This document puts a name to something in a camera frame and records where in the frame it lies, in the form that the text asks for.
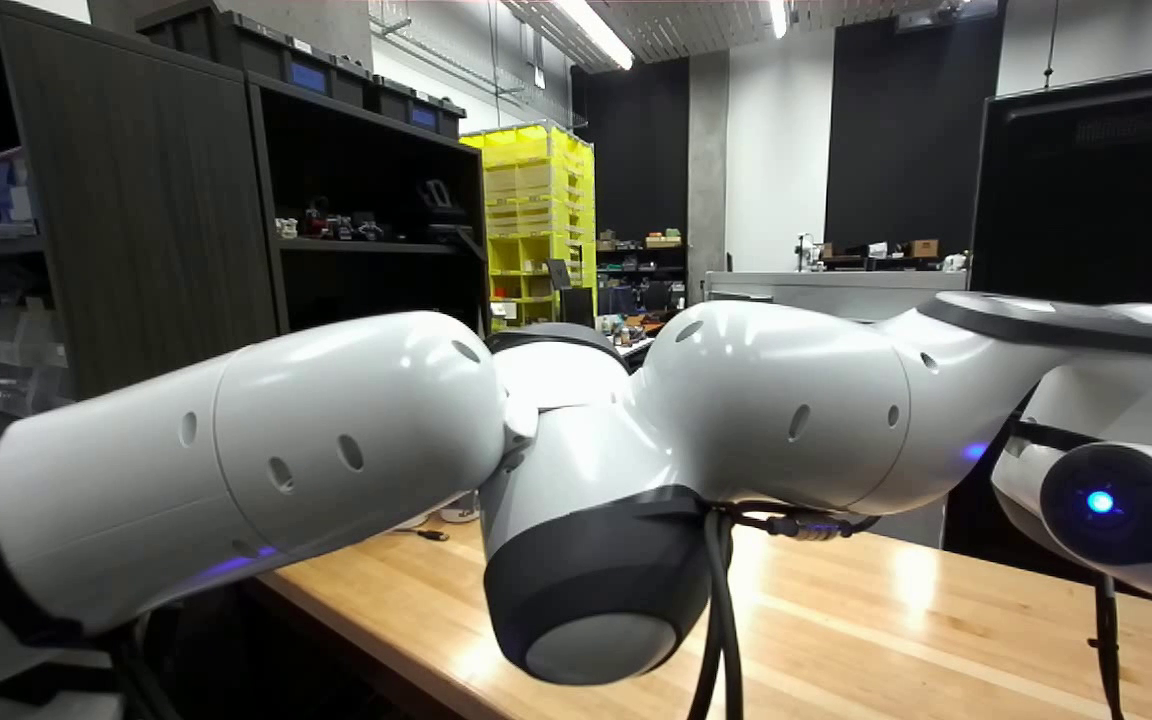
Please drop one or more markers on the yellow shelf unit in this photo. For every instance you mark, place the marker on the yellow shelf unit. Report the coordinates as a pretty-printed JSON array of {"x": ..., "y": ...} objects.
[{"x": 539, "y": 220}]

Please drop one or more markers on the large black cabinet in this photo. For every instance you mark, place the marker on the large black cabinet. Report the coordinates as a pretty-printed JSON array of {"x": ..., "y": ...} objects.
[{"x": 1096, "y": 201}]

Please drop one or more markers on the long ceiling light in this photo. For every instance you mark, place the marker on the long ceiling light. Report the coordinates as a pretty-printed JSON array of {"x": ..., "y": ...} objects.
[
  {"x": 776, "y": 16},
  {"x": 595, "y": 30}
]

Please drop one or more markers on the black wall panel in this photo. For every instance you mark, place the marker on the black wall panel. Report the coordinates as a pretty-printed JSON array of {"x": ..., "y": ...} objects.
[{"x": 911, "y": 133}]

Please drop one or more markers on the tall dark shelf unit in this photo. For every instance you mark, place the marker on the tall dark shelf unit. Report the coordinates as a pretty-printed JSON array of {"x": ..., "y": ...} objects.
[{"x": 139, "y": 215}]

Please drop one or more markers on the grey partition panel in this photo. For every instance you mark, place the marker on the grey partition panel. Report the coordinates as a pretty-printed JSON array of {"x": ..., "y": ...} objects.
[{"x": 831, "y": 291}]

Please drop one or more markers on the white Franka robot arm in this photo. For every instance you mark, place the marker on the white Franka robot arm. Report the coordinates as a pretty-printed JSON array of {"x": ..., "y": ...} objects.
[{"x": 760, "y": 401}]

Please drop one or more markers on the black shelf unit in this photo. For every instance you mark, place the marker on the black shelf unit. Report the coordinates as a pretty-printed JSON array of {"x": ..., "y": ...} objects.
[{"x": 363, "y": 282}]

